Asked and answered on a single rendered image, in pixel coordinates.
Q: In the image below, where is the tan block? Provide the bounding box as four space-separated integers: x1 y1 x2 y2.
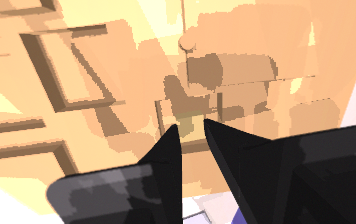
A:
175 110 205 143

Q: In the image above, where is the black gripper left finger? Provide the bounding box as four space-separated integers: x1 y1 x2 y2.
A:
46 124 183 224

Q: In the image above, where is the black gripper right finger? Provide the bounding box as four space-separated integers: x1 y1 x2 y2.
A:
203 118 356 224

